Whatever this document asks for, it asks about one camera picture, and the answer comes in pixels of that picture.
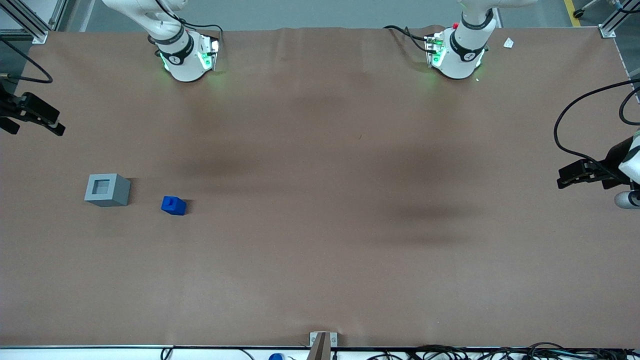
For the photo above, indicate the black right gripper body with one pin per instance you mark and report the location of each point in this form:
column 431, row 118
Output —
column 5, row 107

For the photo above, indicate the blue plastic part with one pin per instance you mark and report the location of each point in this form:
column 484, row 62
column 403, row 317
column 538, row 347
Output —
column 173, row 206

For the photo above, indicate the small blue round object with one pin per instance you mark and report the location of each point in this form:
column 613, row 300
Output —
column 276, row 357

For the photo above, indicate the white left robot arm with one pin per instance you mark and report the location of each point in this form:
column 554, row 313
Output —
column 460, row 60

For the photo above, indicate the gray square base block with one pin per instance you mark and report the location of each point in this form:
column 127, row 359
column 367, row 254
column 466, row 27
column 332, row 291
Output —
column 114, row 196

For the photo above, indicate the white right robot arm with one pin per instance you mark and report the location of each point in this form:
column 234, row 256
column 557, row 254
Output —
column 185, row 65

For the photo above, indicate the aluminium frame profile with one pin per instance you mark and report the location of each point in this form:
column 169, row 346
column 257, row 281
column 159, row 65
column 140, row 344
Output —
column 37, row 36
column 607, row 31

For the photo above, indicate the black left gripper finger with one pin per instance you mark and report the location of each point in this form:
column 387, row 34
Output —
column 580, row 180
column 580, row 168

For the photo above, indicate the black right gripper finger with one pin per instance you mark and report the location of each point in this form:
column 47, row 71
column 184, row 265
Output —
column 56, row 129
column 41, row 109

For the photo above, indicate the brown table cover sheet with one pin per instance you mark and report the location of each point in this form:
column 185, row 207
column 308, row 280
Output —
column 320, row 210

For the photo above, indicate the black caster wheel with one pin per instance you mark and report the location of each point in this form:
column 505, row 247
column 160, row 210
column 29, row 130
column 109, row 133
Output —
column 578, row 13

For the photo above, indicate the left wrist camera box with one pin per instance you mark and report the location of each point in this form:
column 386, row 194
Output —
column 625, row 200

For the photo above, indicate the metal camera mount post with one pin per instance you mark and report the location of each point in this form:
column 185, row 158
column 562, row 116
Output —
column 322, row 345

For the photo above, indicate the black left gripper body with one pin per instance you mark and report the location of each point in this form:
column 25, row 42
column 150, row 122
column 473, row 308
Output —
column 611, row 160

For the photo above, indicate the white paper scrap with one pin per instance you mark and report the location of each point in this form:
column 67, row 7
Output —
column 508, row 43

